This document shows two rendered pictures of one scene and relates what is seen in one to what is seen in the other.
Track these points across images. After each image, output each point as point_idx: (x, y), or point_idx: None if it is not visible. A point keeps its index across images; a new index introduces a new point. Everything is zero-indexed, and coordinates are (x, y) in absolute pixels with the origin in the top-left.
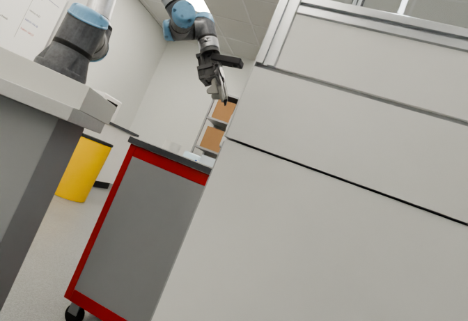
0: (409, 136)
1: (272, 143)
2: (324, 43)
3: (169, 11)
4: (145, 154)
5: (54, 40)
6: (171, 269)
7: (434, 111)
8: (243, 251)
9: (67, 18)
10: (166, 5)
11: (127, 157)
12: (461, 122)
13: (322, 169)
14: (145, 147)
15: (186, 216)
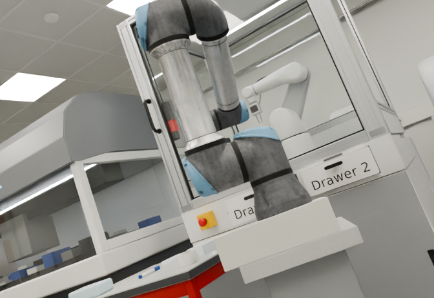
0: (400, 143)
1: (405, 163)
2: (385, 117)
3: (237, 112)
4: (205, 276)
5: (289, 172)
6: (432, 231)
7: (395, 132)
8: (425, 205)
9: (279, 145)
10: (235, 108)
11: (199, 295)
12: (394, 133)
13: (408, 164)
14: (204, 268)
15: (252, 295)
